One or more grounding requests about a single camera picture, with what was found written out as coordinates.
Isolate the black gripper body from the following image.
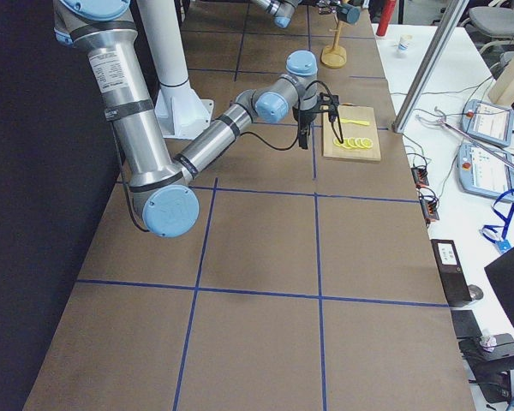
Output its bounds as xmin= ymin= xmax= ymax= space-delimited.
xmin=316 ymin=0 xmax=340 ymax=15
xmin=292 ymin=92 xmax=339 ymax=150

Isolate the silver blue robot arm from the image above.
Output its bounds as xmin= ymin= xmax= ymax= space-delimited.
xmin=53 ymin=1 xmax=339 ymax=237
xmin=250 ymin=0 xmax=342 ymax=28

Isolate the wooden cup storage rack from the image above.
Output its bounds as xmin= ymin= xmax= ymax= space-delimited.
xmin=320 ymin=12 xmax=347 ymax=69

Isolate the white paper cup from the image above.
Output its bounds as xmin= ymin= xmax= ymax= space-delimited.
xmin=397 ymin=34 xmax=413 ymax=57

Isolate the bamboo cutting board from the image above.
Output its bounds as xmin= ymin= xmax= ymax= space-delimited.
xmin=322 ymin=104 xmax=381 ymax=162

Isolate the red fire extinguisher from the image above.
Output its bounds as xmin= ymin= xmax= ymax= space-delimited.
xmin=376 ymin=0 xmax=397 ymax=37

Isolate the orange black power strip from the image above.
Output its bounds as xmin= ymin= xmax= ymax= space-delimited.
xmin=410 ymin=166 xmax=429 ymax=188

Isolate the upper teach pendant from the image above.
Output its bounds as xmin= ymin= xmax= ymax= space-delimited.
xmin=461 ymin=99 xmax=514 ymax=148

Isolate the teach pendant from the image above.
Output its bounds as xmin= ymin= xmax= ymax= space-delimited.
xmin=461 ymin=99 xmax=514 ymax=148
xmin=457 ymin=143 xmax=514 ymax=199

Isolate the lower teach pendant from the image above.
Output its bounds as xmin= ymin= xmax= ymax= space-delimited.
xmin=457 ymin=143 xmax=514 ymax=199

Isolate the grey office chair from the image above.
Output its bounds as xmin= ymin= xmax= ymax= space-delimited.
xmin=461 ymin=1 xmax=514 ymax=55

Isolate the black box with label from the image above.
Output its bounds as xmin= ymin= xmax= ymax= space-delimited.
xmin=431 ymin=239 xmax=472 ymax=307

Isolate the aluminium frame post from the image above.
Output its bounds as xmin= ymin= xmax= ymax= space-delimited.
xmin=392 ymin=0 xmax=469 ymax=134

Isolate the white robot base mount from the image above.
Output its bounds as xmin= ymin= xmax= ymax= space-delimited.
xmin=137 ymin=0 xmax=214 ymax=140

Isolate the blue lanyard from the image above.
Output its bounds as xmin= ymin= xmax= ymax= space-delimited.
xmin=479 ymin=188 xmax=514 ymax=255

